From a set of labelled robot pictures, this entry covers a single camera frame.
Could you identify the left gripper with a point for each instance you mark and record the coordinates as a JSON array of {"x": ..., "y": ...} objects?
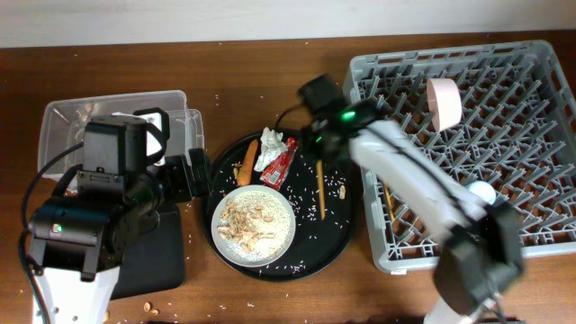
[{"x": 184, "y": 187}]

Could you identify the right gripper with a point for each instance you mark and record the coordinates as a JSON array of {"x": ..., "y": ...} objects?
[{"x": 309, "y": 135}]

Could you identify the wooden chopstick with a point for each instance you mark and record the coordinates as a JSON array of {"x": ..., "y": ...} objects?
[
  {"x": 389, "y": 204},
  {"x": 322, "y": 207}
]

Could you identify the white tissue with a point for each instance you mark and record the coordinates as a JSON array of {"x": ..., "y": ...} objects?
[{"x": 271, "y": 147}]

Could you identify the orange carrot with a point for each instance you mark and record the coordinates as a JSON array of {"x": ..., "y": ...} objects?
[{"x": 245, "y": 171}]

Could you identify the red snack wrapper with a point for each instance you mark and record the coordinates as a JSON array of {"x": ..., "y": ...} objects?
[{"x": 275, "y": 174}]

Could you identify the rice and peanut shells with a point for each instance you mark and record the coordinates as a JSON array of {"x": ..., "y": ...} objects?
[{"x": 256, "y": 222}]

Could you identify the grey plate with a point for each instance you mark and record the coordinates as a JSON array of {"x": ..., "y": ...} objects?
[{"x": 234, "y": 252}]

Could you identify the light blue cup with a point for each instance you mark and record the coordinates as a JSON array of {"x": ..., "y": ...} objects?
[{"x": 483, "y": 190}]

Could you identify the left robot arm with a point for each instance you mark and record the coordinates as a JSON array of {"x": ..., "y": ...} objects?
[{"x": 111, "y": 228}]

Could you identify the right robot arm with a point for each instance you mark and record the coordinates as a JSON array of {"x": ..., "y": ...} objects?
[{"x": 480, "y": 255}]

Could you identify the clear plastic waste bin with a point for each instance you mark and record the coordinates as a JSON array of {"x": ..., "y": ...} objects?
[{"x": 63, "y": 121}]

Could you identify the grey plastic dishwasher rack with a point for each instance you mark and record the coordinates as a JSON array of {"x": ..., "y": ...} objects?
[{"x": 517, "y": 132}]

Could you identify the round black tray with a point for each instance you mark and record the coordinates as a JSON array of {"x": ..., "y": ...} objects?
[{"x": 318, "y": 240}]

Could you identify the black rectangular tray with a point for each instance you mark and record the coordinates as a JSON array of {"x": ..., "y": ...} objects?
[{"x": 156, "y": 262}]

